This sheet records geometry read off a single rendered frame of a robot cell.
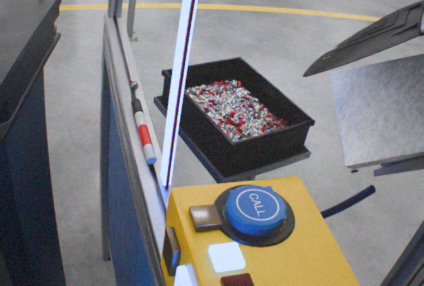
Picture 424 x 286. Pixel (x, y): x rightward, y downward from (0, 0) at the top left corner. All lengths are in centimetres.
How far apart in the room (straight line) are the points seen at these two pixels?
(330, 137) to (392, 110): 173
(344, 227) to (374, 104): 131
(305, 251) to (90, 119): 192
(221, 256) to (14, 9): 54
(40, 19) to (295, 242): 50
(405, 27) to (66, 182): 144
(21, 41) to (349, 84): 44
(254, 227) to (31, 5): 54
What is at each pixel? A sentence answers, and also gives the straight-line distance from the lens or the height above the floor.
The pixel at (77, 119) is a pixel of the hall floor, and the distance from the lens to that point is 218.
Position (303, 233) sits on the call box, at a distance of 31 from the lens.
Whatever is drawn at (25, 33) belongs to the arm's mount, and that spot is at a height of 101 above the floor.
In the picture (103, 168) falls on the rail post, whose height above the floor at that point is 42.
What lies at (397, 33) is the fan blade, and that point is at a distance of 76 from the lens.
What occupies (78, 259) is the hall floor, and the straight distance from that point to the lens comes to 161.
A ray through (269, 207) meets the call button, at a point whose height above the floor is 108.
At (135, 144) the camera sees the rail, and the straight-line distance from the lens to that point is 69.
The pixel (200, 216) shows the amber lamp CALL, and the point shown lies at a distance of 30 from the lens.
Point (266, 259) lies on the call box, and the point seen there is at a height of 107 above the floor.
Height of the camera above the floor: 130
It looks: 36 degrees down
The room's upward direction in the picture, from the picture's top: 11 degrees clockwise
